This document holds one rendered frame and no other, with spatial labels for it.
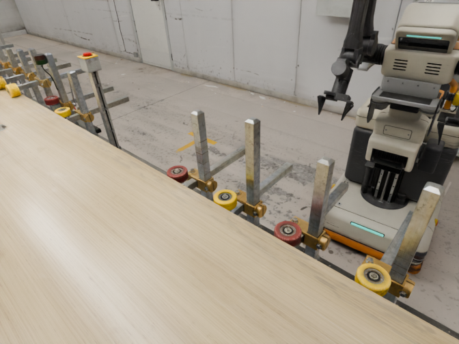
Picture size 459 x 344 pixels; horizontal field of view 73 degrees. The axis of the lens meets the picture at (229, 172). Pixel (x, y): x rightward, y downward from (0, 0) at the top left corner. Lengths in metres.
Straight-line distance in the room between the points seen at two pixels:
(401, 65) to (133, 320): 1.40
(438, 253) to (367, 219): 0.56
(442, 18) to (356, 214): 1.07
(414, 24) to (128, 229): 1.29
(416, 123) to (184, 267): 1.25
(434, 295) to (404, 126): 0.97
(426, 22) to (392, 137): 0.53
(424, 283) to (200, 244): 1.53
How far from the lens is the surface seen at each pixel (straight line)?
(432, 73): 1.59
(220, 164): 1.37
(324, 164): 0.86
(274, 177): 1.27
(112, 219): 1.07
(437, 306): 2.10
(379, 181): 2.09
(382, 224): 1.99
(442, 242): 2.45
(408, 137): 1.70
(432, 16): 1.52
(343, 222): 2.00
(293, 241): 0.92
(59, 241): 1.07
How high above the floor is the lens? 1.58
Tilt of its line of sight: 35 degrees down
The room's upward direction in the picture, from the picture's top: 3 degrees counter-clockwise
